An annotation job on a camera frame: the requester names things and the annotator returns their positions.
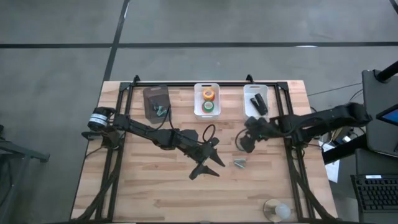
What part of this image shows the white plastic bin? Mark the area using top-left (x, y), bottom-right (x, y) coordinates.
top-left (193, 82), bottom-right (222, 120)
top-left (242, 83), bottom-right (270, 121)

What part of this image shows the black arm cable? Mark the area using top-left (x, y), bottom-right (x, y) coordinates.
top-left (234, 129), bottom-right (249, 152)
top-left (201, 124), bottom-right (218, 144)

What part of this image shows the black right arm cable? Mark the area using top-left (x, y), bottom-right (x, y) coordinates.
top-left (234, 129), bottom-right (249, 152)

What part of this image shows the white paper sheet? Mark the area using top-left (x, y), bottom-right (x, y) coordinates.
top-left (322, 141), bottom-right (341, 184)

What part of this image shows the black metal table frame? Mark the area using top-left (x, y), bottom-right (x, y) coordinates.
top-left (70, 74), bottom-right (340, 224)

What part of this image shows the grey metal stand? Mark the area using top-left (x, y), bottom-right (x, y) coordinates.
top-left (0, 124), bottom-right (50, 224)

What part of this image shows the black stapler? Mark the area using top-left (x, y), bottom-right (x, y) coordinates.
top-left (249, 92), bottom-right (269, 116)

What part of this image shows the blue lit screen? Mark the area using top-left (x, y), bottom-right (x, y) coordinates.
top-left (376, 104), bottom-right (398, 127)

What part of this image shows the grey computer cabinet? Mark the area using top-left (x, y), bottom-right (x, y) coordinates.
top-left (361, 68), bottom-right (398, 158)

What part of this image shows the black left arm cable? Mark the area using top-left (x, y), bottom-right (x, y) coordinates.
top-left (201, 124), bottom-right (218, 144)

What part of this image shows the black floor cable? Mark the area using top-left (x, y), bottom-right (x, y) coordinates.
top-left (307, 82), bottom-right (363, 97)

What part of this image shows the grey translucent plastic bin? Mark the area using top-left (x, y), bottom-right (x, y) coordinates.
top-left (142, 85), bottom-right (173, 124)

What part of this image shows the black pole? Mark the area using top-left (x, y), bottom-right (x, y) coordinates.
top-left (374, 60), bottom-right (398, 83)

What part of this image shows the black stand beam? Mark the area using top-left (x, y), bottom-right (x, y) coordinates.
top-left (322, 133), bottom-right (368, 166)

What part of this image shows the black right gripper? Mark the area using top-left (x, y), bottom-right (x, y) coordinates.
top-left (239, 116), bottom-right (282, 154)

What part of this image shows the black keyboard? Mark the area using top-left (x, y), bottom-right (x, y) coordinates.
top-left (350, 174), bottom-right (398, 215)

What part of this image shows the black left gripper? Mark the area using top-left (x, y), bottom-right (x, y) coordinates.
top-left (183, 138), bottom-right (226, 181)

